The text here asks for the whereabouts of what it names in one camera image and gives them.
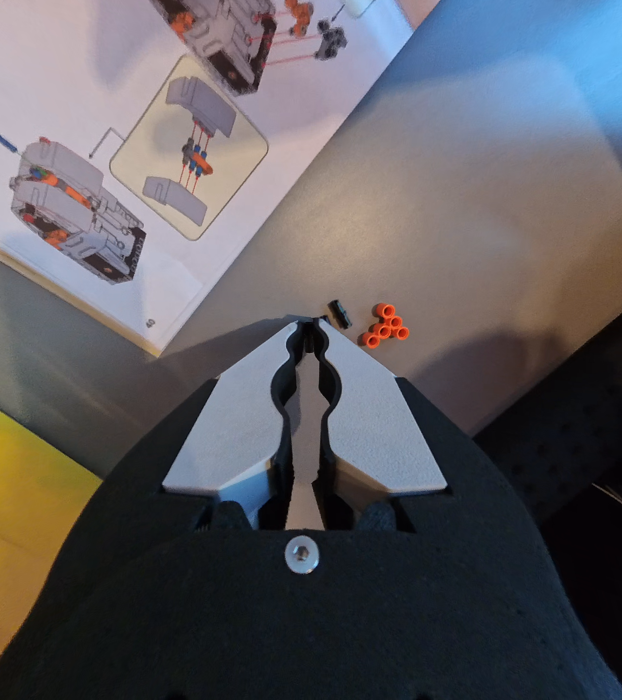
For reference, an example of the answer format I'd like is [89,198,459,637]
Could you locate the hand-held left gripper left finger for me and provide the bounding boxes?
[162,320,300,512]

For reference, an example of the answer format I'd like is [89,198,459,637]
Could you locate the instruction booklet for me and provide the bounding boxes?
[0,0,415,359]

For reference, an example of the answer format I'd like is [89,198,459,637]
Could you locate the yellow plastic bin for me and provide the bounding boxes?
[0,385,105,690]

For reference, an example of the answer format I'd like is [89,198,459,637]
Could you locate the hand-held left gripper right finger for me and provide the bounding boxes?
[316,319,448,510]

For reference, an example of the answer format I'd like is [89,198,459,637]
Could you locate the orange bushing cluster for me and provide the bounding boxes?
[364,302,411,349]

